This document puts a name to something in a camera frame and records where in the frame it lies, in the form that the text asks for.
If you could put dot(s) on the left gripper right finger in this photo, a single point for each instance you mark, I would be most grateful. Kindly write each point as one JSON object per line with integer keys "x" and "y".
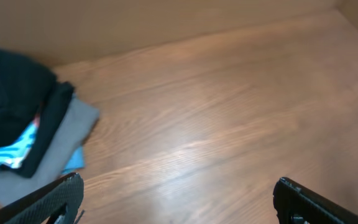
{"x": 295, "y": 203}

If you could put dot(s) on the black polo shirt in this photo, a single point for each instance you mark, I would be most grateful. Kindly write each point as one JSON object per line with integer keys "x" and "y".
{"x": 24, "y": 84}

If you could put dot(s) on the light blue printed folded shirt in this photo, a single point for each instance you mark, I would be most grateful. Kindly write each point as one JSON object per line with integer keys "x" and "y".
{"x": 13, "y": 155}

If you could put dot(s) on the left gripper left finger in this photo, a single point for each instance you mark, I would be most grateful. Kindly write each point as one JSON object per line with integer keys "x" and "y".
{"x": 55, "y": 203}

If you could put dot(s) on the grey folded shirt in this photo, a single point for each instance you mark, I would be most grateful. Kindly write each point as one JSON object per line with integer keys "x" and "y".
{"x": 74, "y": 129}

